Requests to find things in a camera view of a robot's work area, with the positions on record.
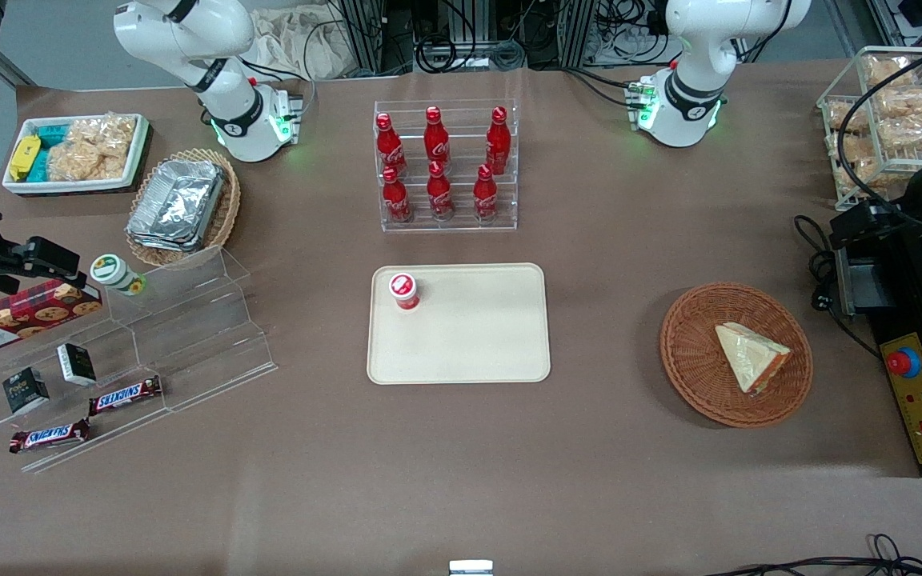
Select triangle sandwich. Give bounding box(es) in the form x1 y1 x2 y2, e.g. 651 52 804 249
715 322 792 395

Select oval wicker basket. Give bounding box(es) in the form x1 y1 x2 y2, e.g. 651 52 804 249
125 148 242 269

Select round brown wicker basket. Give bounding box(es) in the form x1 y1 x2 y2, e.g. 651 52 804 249
659 282 814 429

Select beige plastic tray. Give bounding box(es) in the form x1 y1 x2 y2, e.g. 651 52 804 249
367 263 551 386

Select bagged fried snack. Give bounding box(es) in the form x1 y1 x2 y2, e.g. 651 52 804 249
836 156 910 198
877 112 922 150
825 101 872 134
875 86 922 119
827 132 878 163
864 54 916 87

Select green white yogurt cup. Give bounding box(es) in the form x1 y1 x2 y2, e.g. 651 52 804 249
90 254 146 297

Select red tartan cookie box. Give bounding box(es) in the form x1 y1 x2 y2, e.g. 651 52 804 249
0 278 103 358

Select white plastic snack bin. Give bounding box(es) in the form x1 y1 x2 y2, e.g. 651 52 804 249
2 114 150 195

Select black machine housing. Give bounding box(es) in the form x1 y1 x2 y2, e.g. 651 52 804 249
833 232 922 478

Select yellow snack packet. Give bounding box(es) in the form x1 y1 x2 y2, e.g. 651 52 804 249
10 134 42 182

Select small black carton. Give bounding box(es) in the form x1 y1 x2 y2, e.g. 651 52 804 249
57 343 98 387
2 367 51 415

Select clear bag of rice crackers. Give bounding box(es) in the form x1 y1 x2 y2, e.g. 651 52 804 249
47 114 138 182

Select silver foil container stack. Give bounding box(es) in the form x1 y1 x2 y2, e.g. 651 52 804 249
126 159 226 253

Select brown Snickers bar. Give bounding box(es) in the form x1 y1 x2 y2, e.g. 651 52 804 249
9 418 91 454
88 376 163 417

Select clear acrylic stepped stand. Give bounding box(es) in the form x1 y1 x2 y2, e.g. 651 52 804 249
0 246 279 474

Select beige cloth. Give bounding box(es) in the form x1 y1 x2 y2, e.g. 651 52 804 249
249 6 350 79

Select red cola bottle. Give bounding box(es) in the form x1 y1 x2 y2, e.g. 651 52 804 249
375 113 407 177
473 164 499 222
486 106 511 175
427 160 455 222
424 106 451 170
382 166 413 224

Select red lidded cup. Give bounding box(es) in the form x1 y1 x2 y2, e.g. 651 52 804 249
388 273 420 311

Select clear acrylic bottle rack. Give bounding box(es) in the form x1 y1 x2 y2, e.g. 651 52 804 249
373 99 519 234

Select grey metal bracket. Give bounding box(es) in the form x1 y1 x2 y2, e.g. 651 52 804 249
836 246 896 318

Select white wire rack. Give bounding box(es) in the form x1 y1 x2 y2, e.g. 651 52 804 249
816 46 922 214

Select black power cable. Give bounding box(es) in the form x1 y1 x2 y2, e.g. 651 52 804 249
794 214 882 358

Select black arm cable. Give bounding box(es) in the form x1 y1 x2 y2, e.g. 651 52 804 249
837 36 922 210

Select black base cable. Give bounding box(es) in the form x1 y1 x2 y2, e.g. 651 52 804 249
239 54 318 122
563 66 647 110

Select black floor cables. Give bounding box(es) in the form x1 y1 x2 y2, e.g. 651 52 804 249
705 534 922 576

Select aluminium frame post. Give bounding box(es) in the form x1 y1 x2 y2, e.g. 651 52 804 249
339 0 387 77
561 0 598 70

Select coiled black cables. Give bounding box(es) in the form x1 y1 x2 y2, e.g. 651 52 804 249
415 30 471 74

